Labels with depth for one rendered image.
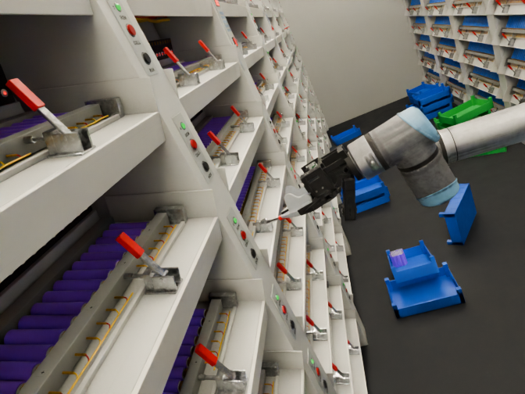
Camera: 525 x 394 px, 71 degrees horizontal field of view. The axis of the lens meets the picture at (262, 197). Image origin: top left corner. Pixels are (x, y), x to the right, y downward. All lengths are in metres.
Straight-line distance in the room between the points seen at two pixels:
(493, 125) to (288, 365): 0.70
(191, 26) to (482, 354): 1.56
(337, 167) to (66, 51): 0.55
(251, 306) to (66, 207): 0.42
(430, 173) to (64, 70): 0.69
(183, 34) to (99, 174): 0.91
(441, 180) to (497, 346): 1.00
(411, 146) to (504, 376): 1.06
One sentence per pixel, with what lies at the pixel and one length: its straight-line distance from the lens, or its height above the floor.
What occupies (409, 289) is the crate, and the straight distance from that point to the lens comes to 2.00.
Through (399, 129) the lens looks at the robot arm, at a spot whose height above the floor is 1.07.
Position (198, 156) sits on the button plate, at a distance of 0.63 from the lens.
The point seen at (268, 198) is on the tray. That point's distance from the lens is 1.07.
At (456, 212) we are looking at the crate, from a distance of 2.11.
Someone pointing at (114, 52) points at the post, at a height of 1.41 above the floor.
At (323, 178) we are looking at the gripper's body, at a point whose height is 1.03.
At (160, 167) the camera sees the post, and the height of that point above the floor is 1.23.
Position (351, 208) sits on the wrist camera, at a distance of 0.86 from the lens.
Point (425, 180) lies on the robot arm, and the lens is 0.84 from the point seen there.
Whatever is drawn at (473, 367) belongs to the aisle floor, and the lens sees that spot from 1.68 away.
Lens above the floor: 1.34
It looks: 21 degrees down
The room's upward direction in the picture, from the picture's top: 27 degrees counter-clockwise
